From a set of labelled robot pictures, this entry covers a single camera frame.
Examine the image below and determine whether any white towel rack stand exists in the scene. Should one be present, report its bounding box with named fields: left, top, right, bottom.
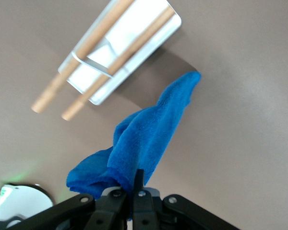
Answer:
left=57, top=0, right=183, bottom=106

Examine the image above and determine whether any green lit control box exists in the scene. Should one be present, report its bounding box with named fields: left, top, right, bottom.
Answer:
left=0, top=187, right=13, bottom=213

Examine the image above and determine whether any blue microfibre towel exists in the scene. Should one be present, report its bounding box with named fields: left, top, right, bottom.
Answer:
left=66, top=70, right=202, bottom=201

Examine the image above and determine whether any wooden rack rod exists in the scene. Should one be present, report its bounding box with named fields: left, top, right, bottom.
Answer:
left=61, top=5, right=175, bottom=121
left=30, top=0, right=136, bottom=114

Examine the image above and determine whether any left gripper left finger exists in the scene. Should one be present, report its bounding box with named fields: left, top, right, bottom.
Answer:
left=85, top=188, right=128, bottom=230

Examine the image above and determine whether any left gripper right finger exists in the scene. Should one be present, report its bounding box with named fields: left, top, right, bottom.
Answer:
left=132, top=168, right=160, bottom=230

